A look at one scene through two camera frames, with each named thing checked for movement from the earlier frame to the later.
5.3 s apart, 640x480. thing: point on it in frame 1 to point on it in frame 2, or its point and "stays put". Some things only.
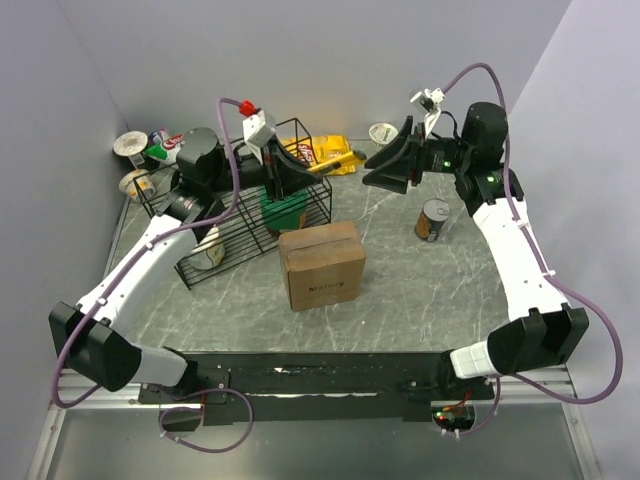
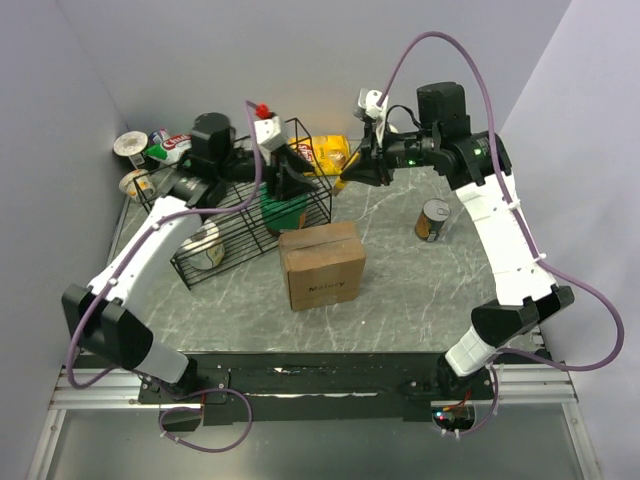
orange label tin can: x=429 y=222 stays put
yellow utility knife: x=344 y=164 to x=339 y=182
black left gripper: x=283 y=172 stays put
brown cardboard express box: x=323 y=264 stays put
